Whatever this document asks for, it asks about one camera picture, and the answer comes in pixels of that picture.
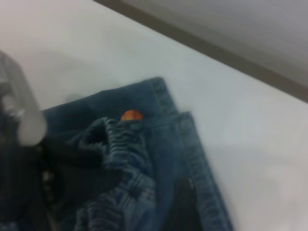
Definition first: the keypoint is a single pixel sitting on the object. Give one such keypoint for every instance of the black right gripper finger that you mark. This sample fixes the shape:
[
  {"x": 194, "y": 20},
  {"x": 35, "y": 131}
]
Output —
[{"x": 187, "y": 207}]

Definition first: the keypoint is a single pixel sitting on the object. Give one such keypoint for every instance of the blue denim jeans basketball print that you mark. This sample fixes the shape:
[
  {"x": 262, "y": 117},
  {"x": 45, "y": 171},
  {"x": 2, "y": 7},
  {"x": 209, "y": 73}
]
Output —
[{"x": 163, "y": 156}]

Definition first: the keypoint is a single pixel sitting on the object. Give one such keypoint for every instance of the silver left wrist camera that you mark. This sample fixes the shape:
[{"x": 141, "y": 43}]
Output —
[{"x": 24, "y": 108}]

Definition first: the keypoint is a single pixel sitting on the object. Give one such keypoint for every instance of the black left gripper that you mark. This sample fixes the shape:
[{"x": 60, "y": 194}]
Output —
[{"x": 21, "y": 187}]

